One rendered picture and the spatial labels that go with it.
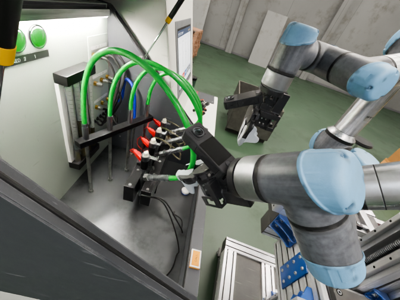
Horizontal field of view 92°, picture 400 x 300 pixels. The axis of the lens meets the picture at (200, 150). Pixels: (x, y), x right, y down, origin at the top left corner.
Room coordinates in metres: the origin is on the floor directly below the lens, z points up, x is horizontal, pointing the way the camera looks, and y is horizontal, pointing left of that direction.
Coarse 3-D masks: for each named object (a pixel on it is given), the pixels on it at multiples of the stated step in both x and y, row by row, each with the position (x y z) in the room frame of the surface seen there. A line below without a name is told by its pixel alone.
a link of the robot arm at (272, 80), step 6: (270, 72) 0.55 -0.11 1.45; (264, 78) 0.56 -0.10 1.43; (270, 78) 0.55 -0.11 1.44; (276, 78) 0.54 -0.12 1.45; (282, 78) 0.54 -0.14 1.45; (288, 78) 0.54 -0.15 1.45; (264, 84) 0.55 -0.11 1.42; (270, 84) 0.54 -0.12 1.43; (276, 84) 0.54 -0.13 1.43; (282, 84) 0.54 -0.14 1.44; (288, 84) 0.55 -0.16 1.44; (276, 90) 0.54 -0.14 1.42; (282, 90) 0.54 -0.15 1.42
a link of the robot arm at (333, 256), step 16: (336, 224) 0.17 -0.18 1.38; (352, 224) 0.18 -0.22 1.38; (304, 240) 0.17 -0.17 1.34; (320, 240) 0.16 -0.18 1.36; (336, 240) 0.16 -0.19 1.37; (352, 240) 0.17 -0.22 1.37; (304, 256) 0.17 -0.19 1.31; (320, 256) 0.15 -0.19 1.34; (336, 256) 0.15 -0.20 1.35; (352, 256) 0.16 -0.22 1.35; (320, 272) 0.15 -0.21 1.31; (336, 272) 0.15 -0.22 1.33; (352, 272) 0.15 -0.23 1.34
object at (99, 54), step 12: (108, 48) 0.42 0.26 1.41; (120, 48) 0.42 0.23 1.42; (96, 60) 0.44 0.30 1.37; (132, 60) 0.40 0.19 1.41; (84, 72) 0.45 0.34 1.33; (156, 72) 0.39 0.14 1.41; (84, 84) 0.45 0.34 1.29; (84, 96) 0.45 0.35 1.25; (168, 96) 0.37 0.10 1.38; (84, 108) 0.45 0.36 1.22; (180, 108) 0.36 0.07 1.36; (84, 120) 0.45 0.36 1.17; (192, 156) 0.34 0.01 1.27
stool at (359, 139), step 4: (356, 136) 2.85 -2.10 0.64; (360, 136) 2.92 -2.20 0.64; (356, 140) 2.70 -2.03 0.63; (360, 140) 2.74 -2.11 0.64; (364, 140) 2.80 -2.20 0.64; (356, 144) 2.79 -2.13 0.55; (360, 144) 2.65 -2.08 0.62; (364, 144) 2.66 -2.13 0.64; (368, 144) 2.71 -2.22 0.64; (372, 144) 2.76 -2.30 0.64; (368, 148) 2.63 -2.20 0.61
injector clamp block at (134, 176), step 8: (160, 160) 0.61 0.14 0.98; (136, 168) 0.52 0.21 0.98; (160, 168) 0.56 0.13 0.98; (136, 176) 0.48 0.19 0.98; (128, 184) 0.44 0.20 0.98; (136, 184) 0.45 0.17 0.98; (144, 184) 0.46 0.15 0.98; (152, 184) 0.47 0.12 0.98; (128, 192) 0.43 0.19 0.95; (136, 192) 0.46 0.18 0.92; (144, 192) 0.43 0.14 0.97; (152, 192) 0.46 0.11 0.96; (128, 200) 0.43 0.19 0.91; (144, 200) 0.43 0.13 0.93
